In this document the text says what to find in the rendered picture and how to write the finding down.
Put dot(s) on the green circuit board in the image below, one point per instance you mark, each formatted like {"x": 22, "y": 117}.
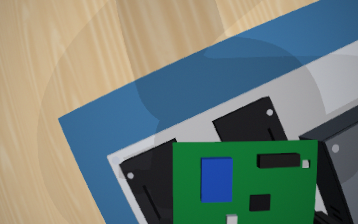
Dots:
{"x": 245, "y": 182}

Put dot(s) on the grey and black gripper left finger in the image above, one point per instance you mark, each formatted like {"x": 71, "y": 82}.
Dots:
{"x": 165, "y": 221}

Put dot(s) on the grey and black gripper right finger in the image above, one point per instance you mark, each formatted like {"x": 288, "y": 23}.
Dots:
{"x": 322, "y": 218}

